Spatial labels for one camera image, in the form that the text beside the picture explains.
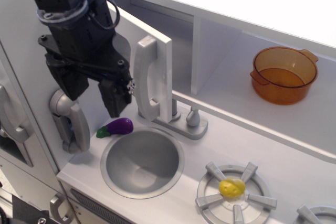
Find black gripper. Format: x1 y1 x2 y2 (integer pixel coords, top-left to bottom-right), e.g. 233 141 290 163
37 11 134 118

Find white toy microwave door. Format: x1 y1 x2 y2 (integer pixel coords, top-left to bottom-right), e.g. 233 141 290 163
113 9 172 122

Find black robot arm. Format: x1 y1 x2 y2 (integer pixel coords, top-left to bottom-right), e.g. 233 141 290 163
34 0 134 118

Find purple toy eggplant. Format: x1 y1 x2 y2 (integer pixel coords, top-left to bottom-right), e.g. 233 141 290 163
96 118 134 138

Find grey round sink basin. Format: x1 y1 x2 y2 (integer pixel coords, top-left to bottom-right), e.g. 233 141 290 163
100 127 185 199

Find grey toy faucet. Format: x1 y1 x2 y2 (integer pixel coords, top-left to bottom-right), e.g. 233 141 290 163
137 99 208 140

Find yellow toy potato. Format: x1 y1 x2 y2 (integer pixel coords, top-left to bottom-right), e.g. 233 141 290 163
218 178 246 198

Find orange transparent plastic pot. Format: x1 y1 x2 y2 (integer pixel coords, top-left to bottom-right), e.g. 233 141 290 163
250 47 318 105

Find grey stove burner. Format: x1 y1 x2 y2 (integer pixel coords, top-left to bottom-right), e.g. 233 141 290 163
293 205 335 224
195 162 277 223

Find grey toy wall phone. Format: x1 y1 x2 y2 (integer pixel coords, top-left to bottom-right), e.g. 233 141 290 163
49 89 90 155

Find grey fridge door handle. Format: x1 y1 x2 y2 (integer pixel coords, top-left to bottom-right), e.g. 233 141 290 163
1 85 29 143

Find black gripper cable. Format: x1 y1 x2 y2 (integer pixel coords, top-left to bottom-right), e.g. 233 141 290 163
91 0 121 30

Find grey oven door handle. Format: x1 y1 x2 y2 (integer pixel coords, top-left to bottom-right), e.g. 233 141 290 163
49 195 73 224

